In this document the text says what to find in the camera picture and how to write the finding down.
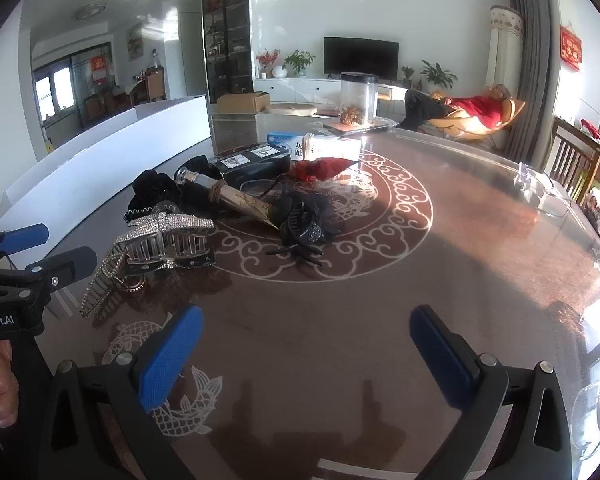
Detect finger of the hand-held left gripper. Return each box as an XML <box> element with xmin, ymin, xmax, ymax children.
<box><xmin>0</xmin><ymin>223</ymin><xmax>50</xmax><ymax>267</ymax></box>
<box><xmin>22</xmin><ymin>246</ymin><xmax>98</xmax><ymax>292</ymax></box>

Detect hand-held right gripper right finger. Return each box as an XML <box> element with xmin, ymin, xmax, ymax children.
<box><xmin>409</xmin><ymin>304</ymin><xmax>573</xmax><ymax>480</ymax></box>

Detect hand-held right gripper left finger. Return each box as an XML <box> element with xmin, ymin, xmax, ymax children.
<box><xmin>39</xmin><ymin>304</ymin><xmax>204</xmax><ymax>480</ymax></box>

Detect gold cosmetic tube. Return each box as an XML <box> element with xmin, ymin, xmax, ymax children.
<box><xmin>174</xmin><ymin>167</ymin><xmax>281</xmax><ymax>231</ymax></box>

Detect brown patterned desktop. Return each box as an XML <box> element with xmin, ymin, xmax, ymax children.
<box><xmin>0</xmin><ymin>110</ymin><xmax>600</xmax><ymax>480</ymax></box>

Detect rhinestone band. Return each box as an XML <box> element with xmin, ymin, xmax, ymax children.
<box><xmin>80</xmin><ymin>252</ymin><xmax>126</xmax><ymax>320</ymax></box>

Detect rhinestone hair claw clip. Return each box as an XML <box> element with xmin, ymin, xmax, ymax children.
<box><xmin>112</xmin><ymin>212</ymin><xmax>217</xmax><ymax>271</ymax></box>

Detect long white cardboard box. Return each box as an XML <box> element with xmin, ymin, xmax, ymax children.
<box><xmin>0</xmin><ymin>95</ymin><xmax>212</xmax><ymax>233</ymax></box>

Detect black fabric scrunchie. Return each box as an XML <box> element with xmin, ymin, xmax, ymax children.
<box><xmin>122</xmin><ymin>170</ymin><xmax>181</xmax><ymax>226</ymax></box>

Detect small black spider clip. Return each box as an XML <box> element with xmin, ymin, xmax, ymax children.
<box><xmin>266</xmin><ymin>242</ymin><xmax>326</xmax><ymax>268</ymax></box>

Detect thin-framed eyeglasses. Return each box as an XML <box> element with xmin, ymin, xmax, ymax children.
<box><xmin>237</xmin><ymin>175</ymin><xmax>291</xmax><ymax>201</ymax></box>

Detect black flower hair claw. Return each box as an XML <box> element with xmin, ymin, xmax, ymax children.
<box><xmin>275</xmin><ymin>195</ymin><xmax>348</xmax><ymax>246</ymax></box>

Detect clear acrylic holder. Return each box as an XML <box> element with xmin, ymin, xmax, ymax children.
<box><xmin>517</xmin><ymin>162</ymin><xmax>576</xmax><ymax>218</ymax></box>

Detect black case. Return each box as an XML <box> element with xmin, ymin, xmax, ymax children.
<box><xmin>210</xmin><ymin>142</ymin><xmax>292</xmax><ymax>181</ymax></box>

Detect brown cardboard box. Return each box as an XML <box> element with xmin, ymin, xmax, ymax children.
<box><xmin>216</xmin><ymin>91</ymin><xmax>271</xmax><ymax>115</ymax></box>

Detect wooden chair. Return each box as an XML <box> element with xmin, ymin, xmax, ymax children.
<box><xmin>547</xmin><ymin>116</ymin><xmax>600</xmax><ymax>206</ymax></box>

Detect flat wooden tray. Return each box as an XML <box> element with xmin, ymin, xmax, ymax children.
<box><xmin>310</xmin><ymin>117</ymin><xmax>398</xmax><ymax>136</ymax></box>

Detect beige lounge chair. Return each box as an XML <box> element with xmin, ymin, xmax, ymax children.
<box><xmin>430</xmin><ymin>92</ymin><xmax>528</xmax><ymax>141</ymax></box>

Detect clear plastic jar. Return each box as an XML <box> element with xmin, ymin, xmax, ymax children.
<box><xmin>339</xmin><ymin>72</ymin><xmax>379</xmax><ymax>126</ymax></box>

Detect dark glass display cabinet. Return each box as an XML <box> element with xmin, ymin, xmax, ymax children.
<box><xmin>201</xmin><ymin>0</ymin><xmax>253</xmax><ymax>106</ymax></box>

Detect large leafy potted plant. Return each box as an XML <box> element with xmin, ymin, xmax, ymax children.
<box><xmin>420</xmin><ymin>60</ymin><xmax>458</xmax><ymax>92</ymax></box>

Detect red flower plant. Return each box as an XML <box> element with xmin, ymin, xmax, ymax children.
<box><xmin>256</xmin><ymin>49</ymin><xmax>281</xmax><ymax>79</ymax></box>

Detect white television console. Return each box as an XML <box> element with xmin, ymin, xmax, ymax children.
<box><xmin>252</xmin><ymin>77</ymin><xmax>406</xmax><ymax>106</ymax></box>

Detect grey curtain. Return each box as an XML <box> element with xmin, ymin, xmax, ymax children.
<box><xmin>502</xmin><ymin>0</ymin><xmax>556</xmax><ymax>163</ymax></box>

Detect black television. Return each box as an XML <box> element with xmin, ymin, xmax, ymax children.
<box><xmin>323</xmin><ymin>36</ymin><xmax>400</xmax><ymax>81</ymax></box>

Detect green potted plant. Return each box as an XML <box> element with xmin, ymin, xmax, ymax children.
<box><xmin>283</xmin><ymin>50</ymin><xmax>316</xmax><ymax>78</ymax></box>

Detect white lace curtain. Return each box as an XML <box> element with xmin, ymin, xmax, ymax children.
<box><xmin>485</xmin><ymin>5</ymin><xmax>525</xmax><ymax>91</ymax></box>

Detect framed wall picture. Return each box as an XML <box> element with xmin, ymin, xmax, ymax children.
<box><xmin>126</xmin><ymin>25</ymin><xmax>145</xmax><ymax>63</ymax></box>

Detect red wall hanging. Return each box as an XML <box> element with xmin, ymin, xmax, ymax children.
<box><xmin>559</xmin><ymin>22</ymin><xmax>584</xmax><ymax>72</ymax></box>

